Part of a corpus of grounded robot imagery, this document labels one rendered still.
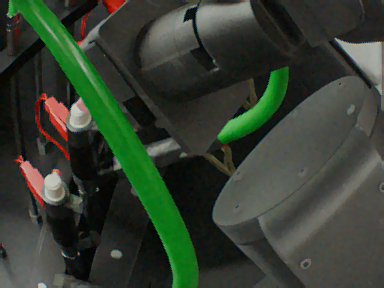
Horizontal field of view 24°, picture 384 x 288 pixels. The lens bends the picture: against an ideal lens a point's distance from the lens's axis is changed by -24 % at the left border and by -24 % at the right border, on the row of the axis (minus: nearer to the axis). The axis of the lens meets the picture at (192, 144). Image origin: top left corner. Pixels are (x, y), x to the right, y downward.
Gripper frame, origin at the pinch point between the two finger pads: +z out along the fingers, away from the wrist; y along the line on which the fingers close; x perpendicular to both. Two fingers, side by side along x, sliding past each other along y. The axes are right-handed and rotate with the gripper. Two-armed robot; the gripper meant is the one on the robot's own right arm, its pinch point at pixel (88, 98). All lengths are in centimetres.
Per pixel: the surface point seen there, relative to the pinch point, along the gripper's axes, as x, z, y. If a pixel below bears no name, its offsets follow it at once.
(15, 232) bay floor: -6.9, 41.5, -12.2
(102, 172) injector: -6.5, 13.9, -8.4
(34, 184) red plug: 0.4, 14.3, -4.1
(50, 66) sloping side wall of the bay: -24.9, 37.7, -1.8
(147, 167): 11.3, -16.3, -0.6
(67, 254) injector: 2.1, 15.4, -10.7
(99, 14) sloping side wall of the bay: -26.7, 26.7, 0.1
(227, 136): -9.0, 2.5, -10.2
